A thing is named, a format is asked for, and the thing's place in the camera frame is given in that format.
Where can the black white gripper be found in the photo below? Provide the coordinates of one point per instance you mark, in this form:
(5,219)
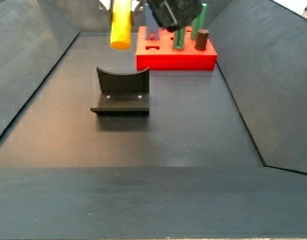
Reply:
(174,14)

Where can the black curved fixture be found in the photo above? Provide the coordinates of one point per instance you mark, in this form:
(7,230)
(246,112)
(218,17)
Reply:
(124,92)

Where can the red peg board base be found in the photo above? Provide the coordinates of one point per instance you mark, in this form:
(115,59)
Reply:
(155,54)

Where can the green star peg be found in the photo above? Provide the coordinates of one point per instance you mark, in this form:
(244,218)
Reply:
(198,22)

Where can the green pentagon peg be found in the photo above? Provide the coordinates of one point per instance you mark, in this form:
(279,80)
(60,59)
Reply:
(179,34)

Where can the brown cylinder peg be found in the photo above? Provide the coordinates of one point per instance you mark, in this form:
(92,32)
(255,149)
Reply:
(200,40)

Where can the yellow oval peg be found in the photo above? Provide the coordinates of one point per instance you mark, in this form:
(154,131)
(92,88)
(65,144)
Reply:
(122,25)

